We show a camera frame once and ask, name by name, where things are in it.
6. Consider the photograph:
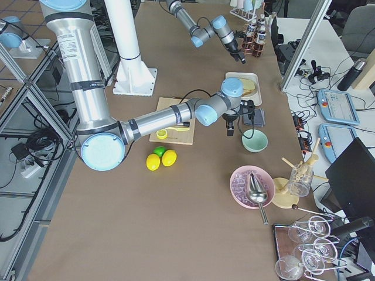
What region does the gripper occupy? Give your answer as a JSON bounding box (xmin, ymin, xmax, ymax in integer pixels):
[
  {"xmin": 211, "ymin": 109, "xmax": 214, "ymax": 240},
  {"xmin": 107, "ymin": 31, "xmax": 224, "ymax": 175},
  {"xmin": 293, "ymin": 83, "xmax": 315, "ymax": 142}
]
[
  {"xmin": 224, "ymin": 39, "xmax": 246, "ymax": 64},
  {"xmin": 222, "ymin": 114, "xmax": 238, "ymax": 136}
]

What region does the plain bread slice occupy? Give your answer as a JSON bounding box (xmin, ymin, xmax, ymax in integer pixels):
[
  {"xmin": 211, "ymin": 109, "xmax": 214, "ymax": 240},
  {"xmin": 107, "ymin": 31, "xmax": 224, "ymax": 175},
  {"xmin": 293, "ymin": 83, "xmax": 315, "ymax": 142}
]
[{"xmin": 240, "ymin": 77, "xmax": 257, "ymax": 95}]

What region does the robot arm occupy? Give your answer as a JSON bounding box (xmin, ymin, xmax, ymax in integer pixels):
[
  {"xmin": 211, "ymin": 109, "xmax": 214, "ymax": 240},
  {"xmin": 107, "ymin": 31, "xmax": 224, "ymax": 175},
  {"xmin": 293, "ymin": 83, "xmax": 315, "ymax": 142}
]
[
  {"xmin": 40, "ymin": 1, "xmax": 243, "ymax": 171},
  {"xmin": 166, "ymin": 1, "xmax": 246, "ymax": 64}
]

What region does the cream rabbit tray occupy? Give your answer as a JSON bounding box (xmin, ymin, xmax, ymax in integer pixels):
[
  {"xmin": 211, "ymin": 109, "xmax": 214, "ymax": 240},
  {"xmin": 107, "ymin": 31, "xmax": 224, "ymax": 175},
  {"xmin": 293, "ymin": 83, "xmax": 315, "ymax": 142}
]
[{"xmin": 225, "ymin": 72, "xmax": 262, "ymax": 106}]

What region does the black tray with glasses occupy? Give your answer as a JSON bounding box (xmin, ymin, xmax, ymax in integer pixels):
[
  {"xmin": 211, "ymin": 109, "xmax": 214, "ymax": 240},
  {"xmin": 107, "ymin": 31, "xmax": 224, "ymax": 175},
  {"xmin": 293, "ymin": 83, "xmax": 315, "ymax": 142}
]
[{"xmin": 273, "ymin": 225, "xmax": 349, "ymax": 280}]

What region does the tea bottle one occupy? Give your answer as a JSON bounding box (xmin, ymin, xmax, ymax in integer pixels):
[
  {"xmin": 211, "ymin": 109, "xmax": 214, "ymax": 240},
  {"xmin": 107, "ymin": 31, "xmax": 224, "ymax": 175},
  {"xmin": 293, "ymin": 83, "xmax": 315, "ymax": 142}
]
[{"xmin": 241, "ymin": 19, "xmax": 257, "ymax": 54}]

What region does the tea bottle two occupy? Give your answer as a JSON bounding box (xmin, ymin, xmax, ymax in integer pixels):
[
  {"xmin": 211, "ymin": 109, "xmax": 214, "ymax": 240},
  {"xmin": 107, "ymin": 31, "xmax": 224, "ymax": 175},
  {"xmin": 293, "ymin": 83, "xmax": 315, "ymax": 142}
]
[{"xmin": 252, "ymin": 26, "xmax": 267, "ymax": 57}]

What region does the mint green bowl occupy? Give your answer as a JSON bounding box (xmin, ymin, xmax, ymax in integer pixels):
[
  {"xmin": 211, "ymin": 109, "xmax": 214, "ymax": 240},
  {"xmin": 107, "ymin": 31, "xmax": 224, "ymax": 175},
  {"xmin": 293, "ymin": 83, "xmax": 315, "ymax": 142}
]
[{"xmin": 241, "ymin": 129, "xmax": 268, "ymax": 152}]

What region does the dark grey cloth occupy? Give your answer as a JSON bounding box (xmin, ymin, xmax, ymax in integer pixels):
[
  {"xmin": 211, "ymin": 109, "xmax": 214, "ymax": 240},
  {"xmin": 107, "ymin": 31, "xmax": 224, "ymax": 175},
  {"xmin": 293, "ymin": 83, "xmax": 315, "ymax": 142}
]
[{"xmin": 243, "ymin": 108, "xmax": 265, "ymax": 127}]

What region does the white cup rack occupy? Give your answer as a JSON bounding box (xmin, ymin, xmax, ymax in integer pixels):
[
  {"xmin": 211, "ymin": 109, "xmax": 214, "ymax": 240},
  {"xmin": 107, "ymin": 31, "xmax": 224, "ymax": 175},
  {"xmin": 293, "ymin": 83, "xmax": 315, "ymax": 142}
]
[{"xmin": 230, "ymin": 0, "xmax": 264, "ymax": 22}]

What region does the tea bottle three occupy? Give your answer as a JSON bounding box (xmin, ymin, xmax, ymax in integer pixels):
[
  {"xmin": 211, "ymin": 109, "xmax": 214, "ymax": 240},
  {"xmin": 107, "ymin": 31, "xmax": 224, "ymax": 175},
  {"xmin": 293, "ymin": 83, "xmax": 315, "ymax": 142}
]
[{"xmin": 256, "ymin": 13, "xmax": 265, "ymax": 31}]

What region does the wooden cutting board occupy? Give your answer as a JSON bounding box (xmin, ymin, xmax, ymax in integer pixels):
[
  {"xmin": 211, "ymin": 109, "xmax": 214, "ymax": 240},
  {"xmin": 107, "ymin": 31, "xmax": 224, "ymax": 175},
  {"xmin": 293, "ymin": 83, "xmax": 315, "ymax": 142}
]
[{"xmin": 149, "ymin": 97, "xmax": 196, "ymax": 145}]

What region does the pink bowl with ice cubes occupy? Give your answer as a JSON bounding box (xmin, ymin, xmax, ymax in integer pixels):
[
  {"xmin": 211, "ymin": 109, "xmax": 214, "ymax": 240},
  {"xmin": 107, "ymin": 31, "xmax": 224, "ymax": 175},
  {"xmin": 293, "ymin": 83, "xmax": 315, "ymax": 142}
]
[{"xmin": 230, "ymin": 165, "xmax": 275, "ymax": 210}]

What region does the yellow plastic knife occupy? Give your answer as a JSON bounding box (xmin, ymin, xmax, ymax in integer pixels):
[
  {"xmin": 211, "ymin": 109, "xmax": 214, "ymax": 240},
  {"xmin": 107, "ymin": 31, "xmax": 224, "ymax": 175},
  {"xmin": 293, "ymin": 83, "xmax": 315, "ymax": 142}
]
[{"xmin": 166, "ymin": 126, "xmax": 190, "ymax": 132}]

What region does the yellow lemon right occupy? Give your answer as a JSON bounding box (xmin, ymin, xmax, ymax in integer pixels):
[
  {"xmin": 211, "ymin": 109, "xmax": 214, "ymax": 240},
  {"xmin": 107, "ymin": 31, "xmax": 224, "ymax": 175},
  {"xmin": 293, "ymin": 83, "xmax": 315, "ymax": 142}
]
[{"xmin": 162, "ymin": 149, "xmax": 177, "ymax": 167}]

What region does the yellow lemon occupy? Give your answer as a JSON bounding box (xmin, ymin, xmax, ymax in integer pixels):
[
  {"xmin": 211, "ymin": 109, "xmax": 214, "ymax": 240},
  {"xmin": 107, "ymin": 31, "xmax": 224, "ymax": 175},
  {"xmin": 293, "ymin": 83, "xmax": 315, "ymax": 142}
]
[
  {"xmin": 146, "ymin": 153, "xmax": 161, "ymax": 172},
  {"xmin": 162, "ymin": 149, "xmax": 177, "ymax": 167}
]

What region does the metal ice scoop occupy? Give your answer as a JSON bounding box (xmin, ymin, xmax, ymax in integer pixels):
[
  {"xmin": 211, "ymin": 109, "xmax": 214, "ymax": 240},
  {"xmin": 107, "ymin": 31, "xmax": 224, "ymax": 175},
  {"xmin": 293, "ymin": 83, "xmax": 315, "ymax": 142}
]
[{"xmin": 246, "ymin": 172, "xmax": 268, "ymax": 225}]

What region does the half lemon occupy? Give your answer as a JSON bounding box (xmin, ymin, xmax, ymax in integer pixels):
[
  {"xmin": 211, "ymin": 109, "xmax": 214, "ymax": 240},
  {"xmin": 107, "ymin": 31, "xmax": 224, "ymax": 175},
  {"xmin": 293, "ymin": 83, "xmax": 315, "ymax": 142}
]
[{"xmin": 156, "ymin": 129, "xmax": 168, "ymax": 140}]

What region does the lime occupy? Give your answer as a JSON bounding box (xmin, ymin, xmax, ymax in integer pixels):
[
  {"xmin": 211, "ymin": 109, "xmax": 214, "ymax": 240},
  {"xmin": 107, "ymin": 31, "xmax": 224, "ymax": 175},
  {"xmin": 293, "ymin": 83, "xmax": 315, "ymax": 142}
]
[{"xmin": 153, "ymin": 146, "xmax": 167, "ymax": 157}]

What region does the yellow lemon left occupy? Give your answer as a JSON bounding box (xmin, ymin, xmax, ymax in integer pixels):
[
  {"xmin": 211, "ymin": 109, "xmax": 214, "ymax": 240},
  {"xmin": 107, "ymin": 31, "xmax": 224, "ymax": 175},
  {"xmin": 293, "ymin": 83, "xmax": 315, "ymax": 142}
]
[{"xmin": 146, "ymin": 153, "xmax": 161, "ymax": 172}]

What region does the wooden mug tree stand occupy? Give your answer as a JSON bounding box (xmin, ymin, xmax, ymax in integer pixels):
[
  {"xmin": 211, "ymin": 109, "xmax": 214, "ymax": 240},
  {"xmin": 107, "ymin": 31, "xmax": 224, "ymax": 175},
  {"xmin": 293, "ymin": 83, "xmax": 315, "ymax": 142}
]
[{"xmin": 272, "ymin": 138, "xmax": 328, "ymax": 208}]

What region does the glass mug on stand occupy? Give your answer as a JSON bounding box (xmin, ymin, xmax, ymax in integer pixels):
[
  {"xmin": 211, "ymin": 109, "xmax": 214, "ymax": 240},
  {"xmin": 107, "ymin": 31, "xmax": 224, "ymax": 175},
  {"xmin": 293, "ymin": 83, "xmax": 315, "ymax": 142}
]
[{"xmin": 287, "ymin": 164, "xmax": 313, "ymax": 197}]

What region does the blue teach pendant near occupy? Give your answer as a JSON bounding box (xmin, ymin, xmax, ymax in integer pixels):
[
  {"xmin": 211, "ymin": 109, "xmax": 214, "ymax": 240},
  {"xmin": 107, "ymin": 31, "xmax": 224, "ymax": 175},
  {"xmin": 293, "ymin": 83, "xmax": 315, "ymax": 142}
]
[{"xmin": 318, "ymin": 124, "xmax": 357, "ymax": 163}]

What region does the blue teach pendant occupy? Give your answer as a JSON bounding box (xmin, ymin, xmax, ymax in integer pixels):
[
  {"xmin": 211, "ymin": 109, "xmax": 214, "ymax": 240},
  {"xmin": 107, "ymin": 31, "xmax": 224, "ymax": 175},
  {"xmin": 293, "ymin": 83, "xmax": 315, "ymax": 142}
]
[
  {"xmin": 318, "ymin": 124, "xmax": 357, "ymax": 163},
  {"xmin": 317, "ymin": 90, "xmax": 360, "ymax": 125}
]

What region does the blue teach pendant far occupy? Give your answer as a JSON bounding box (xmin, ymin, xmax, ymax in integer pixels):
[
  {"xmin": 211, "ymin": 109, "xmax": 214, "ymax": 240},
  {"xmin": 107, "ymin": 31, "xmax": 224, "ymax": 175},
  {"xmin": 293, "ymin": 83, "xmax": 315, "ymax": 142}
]
[{"xmin": 317, "ymin": 90, "xmax": 360, "ymax": 125}]

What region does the black thermos bottle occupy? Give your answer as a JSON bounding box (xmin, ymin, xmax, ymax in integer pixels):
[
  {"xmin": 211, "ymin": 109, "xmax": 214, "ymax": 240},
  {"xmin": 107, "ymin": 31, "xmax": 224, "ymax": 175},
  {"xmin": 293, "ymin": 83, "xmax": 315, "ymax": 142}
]
[{"xmin": 337, "ymin": 58, "xmax": 366, "ymax": 91}]

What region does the wine glass one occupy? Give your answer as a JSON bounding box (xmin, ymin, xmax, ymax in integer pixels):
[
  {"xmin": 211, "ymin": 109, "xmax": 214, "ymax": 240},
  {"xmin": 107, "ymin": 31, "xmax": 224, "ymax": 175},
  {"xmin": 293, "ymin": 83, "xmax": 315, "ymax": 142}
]
[{"xmin": 288, "ymin": 221, "xmax": 313, "ymax": 244}]

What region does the black monitor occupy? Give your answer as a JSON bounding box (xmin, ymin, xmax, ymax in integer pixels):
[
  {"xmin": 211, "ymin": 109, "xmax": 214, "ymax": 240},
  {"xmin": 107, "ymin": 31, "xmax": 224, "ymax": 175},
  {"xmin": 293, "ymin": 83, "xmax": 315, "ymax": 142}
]
[{"xmin": 326, "ymin": 138, "xmax": 374, "ymax": 218}]

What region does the wine glass four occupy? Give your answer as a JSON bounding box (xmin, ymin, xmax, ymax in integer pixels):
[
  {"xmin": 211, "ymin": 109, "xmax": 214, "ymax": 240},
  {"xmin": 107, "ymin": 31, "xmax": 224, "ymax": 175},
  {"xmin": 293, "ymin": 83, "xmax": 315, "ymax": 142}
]
[{"xmin": 275, "ymin": 255, "xmax": 304, "ymax": 280}]

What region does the wine glass two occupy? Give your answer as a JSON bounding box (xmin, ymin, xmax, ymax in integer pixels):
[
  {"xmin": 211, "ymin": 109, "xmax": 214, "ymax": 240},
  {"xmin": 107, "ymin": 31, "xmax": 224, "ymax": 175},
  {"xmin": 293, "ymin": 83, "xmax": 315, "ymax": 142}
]
[{"xmin": 294, "ymin": 238, "xmax": 338, "ymax": 263}]

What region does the wine glass three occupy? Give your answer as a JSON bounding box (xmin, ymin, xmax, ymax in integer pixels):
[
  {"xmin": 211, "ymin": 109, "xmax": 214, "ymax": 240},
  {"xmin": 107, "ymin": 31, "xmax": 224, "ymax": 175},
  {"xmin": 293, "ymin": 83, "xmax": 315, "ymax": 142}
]
[{"xmin": 301, "ymin": 249, "xmax": 325, "ymax": 275}]

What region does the copper wire bottle rack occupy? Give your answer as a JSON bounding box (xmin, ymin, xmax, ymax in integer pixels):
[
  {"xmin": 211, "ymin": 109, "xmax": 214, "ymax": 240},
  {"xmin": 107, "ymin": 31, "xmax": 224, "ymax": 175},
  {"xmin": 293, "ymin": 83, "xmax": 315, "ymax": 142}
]
[{"xmin": 241, "ymin": 13, "xmax": 267, "ymax": 57}]

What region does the aluminium frame post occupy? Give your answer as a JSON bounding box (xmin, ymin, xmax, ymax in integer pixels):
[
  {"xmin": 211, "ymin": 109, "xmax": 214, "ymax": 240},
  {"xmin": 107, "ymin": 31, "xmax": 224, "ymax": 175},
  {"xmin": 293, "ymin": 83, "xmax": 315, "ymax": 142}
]
[{"xmin": 280, "ymin": 0, "xmax": 332, "ymax": 92}]

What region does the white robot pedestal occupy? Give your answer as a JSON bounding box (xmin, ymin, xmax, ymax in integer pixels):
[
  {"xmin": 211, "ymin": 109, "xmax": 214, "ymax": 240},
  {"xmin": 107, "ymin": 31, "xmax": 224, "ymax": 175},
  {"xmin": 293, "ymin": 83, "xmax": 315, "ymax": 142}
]
[{"xmin": 105, "ymin": 0, "xmax": 157, "ymax": 97}]

